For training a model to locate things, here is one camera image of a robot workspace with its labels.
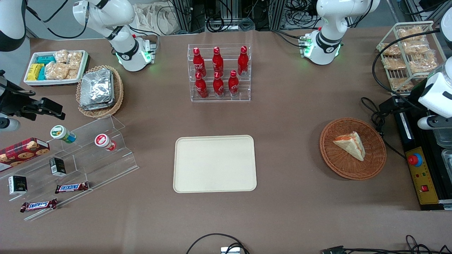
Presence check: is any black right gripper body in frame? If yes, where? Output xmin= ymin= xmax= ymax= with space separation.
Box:
xmin=0 ymin=71 xmax=40 ymax=119

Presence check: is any triangular sandwich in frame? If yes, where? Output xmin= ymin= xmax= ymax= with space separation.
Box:
xmin=333 ymin=131 xmax=366 ymax=162

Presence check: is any oval light wicker basket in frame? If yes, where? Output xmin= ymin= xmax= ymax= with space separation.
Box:
xmin=76 ymin=65 xmax=124 ymax=119

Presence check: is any cream rectangular serving tray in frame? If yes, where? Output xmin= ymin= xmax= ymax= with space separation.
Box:
xmin=173 ymin=135 xmax=257 ymax=194

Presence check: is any round brown wicker basket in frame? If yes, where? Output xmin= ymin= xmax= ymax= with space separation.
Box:
xmin=319 ymin=117 xmax=387 ymax=181

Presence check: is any green lid yogurt cup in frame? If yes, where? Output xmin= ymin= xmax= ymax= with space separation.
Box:
xmin=50 ymin=125 xmax=77 ymax=144

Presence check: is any white rectangular snack bin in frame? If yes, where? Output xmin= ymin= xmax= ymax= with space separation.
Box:
xmin=23 ymin=50 xmax=89 ymax=87

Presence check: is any yellow snack packet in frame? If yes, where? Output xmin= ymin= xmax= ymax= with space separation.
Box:
xmin=27 ymin=63 xmax=44 ymax=81

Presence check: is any red plaid cookie box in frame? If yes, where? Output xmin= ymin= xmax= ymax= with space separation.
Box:
xmin=0 ymin=137 xmax=50 ymax=173

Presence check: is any stack of silver foil packs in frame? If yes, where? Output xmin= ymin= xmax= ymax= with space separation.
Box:
xmin=80 ymin=68 xmax=115 ymax=111

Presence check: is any small black carton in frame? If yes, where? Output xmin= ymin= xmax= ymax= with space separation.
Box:
xmin=49 ymin=157 xmax=67 ymax=177
xmin=8 ymin=175 xmax=28 ymax=195

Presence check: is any red lid yogurt cup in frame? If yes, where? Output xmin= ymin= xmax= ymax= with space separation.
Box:
xmin=94 ymin=133 xmax=117 ymax=152

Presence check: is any clear acrylic stepped shelf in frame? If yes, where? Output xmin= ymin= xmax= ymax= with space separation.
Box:
xmin=0 ymin=114 xmax=139 ymax=222

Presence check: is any brown snickers bar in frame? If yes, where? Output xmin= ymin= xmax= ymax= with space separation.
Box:
xmin=55 ymin=182 xmax=90 ymax=194
xmin=20 ymin=199 xmax=58 ymax=213

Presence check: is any beige cloth bag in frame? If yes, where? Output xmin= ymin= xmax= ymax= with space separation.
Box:
xmin=133 ymin=3 xmax=182 ymax=36

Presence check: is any red cola bottle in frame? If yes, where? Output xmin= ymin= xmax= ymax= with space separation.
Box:
xmin=228 ymin=70 xmax=240 ymax=97
xmin=213 ymin=71 xmax=225 ymax=98
xmin=192 ymin=47 xmax=207 ymax=77
xmin=195 ymin=72 xmax=208 ymax=99
xmin=237 ymin=46 xmax=249 ymax=77
xmin=212 ymin=46 xmax=224 ymax=75

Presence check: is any clear acrylic bottle rack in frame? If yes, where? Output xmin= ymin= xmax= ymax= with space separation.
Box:
xmin=188 ymin=43 xmax=251 ymax=103

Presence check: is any bagged pastry pack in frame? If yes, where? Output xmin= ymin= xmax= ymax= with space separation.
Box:
xmin=397 ymin=26 xmax=424 ymax=39
xmin=381 ymin=43 xmax=401 ymax=56
xmin=390 ymin=78 xmax=414 ymax=90
xmin=408 ymin=56 xmax=438 ymax=73
xmin=404 ymin=41 xmax=429 ymax=55
xmin=382 ymin=57 xmax=406 ymax=70

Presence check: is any black yellow control box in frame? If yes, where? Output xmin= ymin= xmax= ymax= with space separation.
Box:
xmin=380 ymin=79 xmax=452 ymax=211

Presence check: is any clear plastic container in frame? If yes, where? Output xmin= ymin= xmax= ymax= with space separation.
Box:
xmin=441 ymin=149 xmax=452 ymax=173
xmin=434 ymin=127 xmax=452 ymax=148

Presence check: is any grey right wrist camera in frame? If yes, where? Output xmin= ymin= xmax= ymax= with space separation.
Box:
xmin=0 ymin=117 xmax=20 ymax=132

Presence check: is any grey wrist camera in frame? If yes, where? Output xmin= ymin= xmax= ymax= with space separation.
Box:
xmin=0 ymin=117 xmax=20 ymax=132
xmin=417 ymin=116 xmax=452 ymax=131

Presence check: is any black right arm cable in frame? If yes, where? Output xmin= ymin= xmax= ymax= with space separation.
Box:
xmin=26 ymin=0 xmax=89 ymax=40

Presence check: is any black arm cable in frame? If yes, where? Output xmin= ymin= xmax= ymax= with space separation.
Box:
xmin=372 ymin=30 xmax=441 ymax=110
xmin=26 ymin=0 xmax=89 ymax=40

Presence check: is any aluminium frame post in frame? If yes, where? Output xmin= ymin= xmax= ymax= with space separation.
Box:
xmin=268 ymin=0 xmax=286 ymax=30
xmin=172 ymin=0 xmax=193 ymax=33

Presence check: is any black looped cable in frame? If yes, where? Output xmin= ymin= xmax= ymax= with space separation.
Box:
xmin=186 ymin=233 xmax=250 ymax=254

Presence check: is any coiled cable bundle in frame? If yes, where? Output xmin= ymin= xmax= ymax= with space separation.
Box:
xmin=206 ymin=0 xmax=255 ymax=32

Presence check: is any black cable with connector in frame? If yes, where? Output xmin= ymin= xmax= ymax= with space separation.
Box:
xmin=321 ymin=235 xmax=452 ymax=254

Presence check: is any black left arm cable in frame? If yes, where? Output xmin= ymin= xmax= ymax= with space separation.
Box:
xmin=372 ymin=30 xmax=441 ymax=110

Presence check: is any black coiled table cable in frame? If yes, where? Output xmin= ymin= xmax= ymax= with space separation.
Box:
xmin=361 ymin=97 xmax=406 ymax=159

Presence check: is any white wire rack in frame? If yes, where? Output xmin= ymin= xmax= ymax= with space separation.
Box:
xmin=376 ymin=21 xmax=447 ymax=96

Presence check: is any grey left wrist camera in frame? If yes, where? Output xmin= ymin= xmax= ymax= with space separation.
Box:
xmin=417 ymin=116 xmax=452 ymax=131

